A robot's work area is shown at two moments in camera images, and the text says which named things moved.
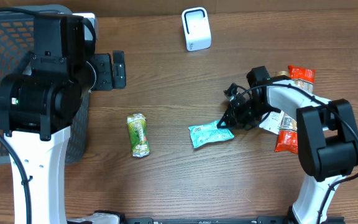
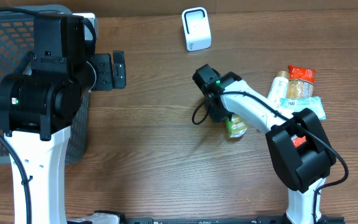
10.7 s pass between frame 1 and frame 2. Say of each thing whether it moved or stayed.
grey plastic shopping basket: stayed
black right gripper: moved
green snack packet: moved
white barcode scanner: stayed
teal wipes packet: moved
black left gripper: stayed
